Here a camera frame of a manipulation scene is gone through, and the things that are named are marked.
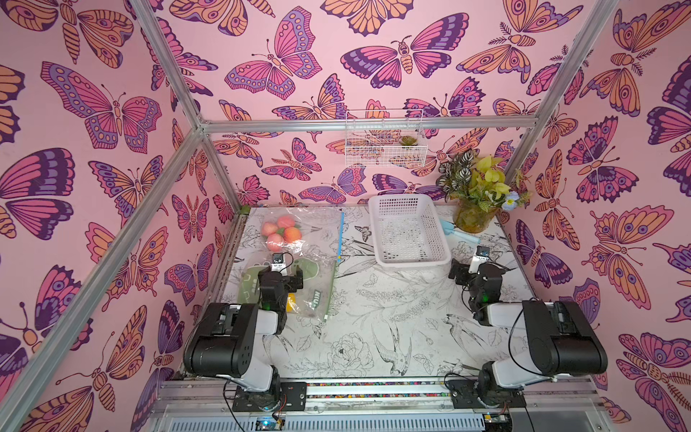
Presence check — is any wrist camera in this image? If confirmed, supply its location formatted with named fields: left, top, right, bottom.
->
left=469, top=245, right=491, bottom=274
left=270, top=253, right=288, bottom=275

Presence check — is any aluminium frame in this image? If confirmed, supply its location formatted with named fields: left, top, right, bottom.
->
left=1, top=1, right=617, bottom=431

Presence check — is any yellow peach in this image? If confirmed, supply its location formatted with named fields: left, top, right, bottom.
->
left=286, top=293, right=299, bottom=313

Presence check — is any light blue scoop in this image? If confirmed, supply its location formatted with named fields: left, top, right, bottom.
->
left=440, top=219, right=482, bottom=245

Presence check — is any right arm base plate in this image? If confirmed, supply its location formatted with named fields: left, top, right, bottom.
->
left=444, top=376, right=527, bottom=410

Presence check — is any pink peach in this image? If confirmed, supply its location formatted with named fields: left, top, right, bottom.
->
left=266, top=232, right=285, bottom=253
left=260, top=221, right=279, bottom=237
left=276, top=215, right=296, bottom=229

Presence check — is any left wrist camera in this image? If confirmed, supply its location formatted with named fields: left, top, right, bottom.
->
left=270, top=253, right=288, bottom=275

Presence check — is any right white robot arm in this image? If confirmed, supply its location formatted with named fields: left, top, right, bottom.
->
left=448, top=259, right=608, bottom=408

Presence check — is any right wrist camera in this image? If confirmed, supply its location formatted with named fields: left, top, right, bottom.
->
left=469, top=245, right=491, bottom=274

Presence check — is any pink plastic basket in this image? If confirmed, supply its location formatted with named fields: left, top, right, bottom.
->
left=368, top=194, right=452, bottom=269

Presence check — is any clear green-zipper zip-top bag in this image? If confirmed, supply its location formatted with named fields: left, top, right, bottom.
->
left=236, top=257, right=336, bottom=322

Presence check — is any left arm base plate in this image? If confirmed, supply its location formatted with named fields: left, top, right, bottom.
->
left=231, top=382, right=307, bottom=413

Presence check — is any clear blue-zipper zip-top bag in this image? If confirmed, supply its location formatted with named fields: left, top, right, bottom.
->
left=257, top=207, right=342, bottom=259

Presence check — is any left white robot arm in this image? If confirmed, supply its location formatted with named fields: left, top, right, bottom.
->
left=184, top=267, right=303, bottom=397

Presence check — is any orange-red peach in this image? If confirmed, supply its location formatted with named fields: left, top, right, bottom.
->
left=283, top=227, right=302, bottom=244

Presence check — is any potted artificial plant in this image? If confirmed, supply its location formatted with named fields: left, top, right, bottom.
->
left=435, top=149, right=532, bottom=234

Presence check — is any white wire wall basket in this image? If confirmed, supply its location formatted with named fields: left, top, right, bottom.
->
left=343, top=110, right=428, bottom=170

